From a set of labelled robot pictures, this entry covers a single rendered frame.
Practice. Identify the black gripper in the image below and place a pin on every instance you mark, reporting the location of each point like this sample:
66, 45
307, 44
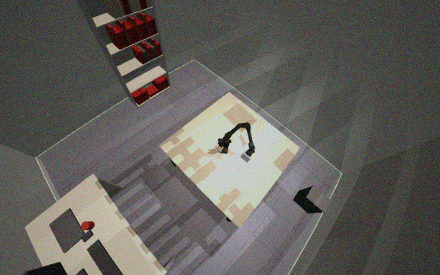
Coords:
225, 149

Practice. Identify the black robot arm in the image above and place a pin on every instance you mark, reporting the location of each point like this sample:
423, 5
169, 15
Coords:
226, 140

